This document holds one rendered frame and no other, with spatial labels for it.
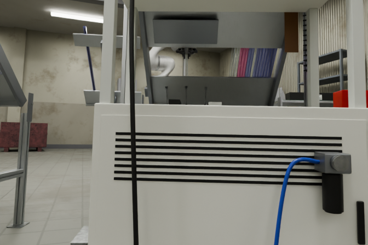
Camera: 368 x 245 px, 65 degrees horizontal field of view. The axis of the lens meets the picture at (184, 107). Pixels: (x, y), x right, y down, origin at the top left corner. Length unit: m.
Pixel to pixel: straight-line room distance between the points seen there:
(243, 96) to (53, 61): 7.90
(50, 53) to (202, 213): 8.68
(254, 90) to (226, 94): 0.15
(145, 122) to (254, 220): 0.36
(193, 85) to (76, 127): 7.48
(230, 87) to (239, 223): 0.98
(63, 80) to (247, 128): 8.47
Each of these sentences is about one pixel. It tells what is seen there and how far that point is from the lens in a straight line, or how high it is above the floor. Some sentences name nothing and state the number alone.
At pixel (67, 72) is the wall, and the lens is 9.09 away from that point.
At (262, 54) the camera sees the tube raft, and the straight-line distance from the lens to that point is 1.53.
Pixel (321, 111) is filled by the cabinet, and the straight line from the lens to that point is 0.79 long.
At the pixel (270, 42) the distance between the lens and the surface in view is 1.50.
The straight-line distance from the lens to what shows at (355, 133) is 0.82.
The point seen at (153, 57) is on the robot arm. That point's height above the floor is 1.09.
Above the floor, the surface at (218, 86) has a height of 0.81.
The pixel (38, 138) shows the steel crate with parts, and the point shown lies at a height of 0.31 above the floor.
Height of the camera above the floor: 0.55
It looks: 5 degrees up
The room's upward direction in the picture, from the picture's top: 1 degrees clockwise
